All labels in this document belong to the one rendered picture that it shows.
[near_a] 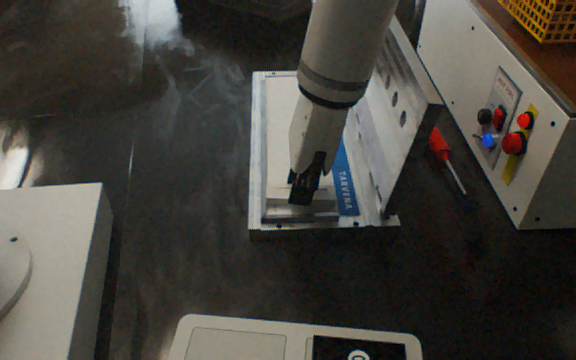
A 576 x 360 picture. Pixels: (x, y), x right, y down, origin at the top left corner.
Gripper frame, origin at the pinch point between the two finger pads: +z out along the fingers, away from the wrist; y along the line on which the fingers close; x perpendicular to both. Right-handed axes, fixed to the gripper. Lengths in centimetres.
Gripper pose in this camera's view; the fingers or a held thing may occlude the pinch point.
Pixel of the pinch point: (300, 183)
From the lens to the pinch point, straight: 65.0
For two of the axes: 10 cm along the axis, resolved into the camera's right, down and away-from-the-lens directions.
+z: -2.1, 7.5, 6.3
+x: 9.8, 1.3, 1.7
